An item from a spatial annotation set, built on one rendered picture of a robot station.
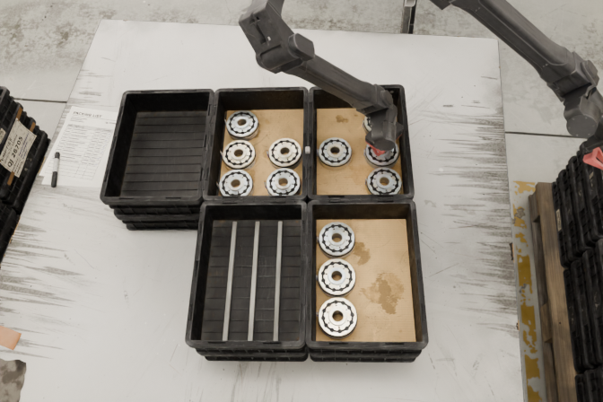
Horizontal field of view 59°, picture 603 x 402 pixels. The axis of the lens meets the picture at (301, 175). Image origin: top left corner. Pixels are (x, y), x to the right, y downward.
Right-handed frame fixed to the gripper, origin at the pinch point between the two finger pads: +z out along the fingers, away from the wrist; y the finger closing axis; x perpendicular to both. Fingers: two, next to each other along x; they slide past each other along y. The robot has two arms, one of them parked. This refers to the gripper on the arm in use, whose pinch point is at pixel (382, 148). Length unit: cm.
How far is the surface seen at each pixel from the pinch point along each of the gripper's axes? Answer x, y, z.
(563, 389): -89, 2, 74
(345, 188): 0.6, -16.1, 4.2
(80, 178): 76, -69, 16
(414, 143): -0.7, 17.9, 17.3
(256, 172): 25.1, -30.5, 3.8
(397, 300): -32.2, -32.3, 4.6
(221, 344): -8, -73, -6
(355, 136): 10.6, 0.0, 4.1
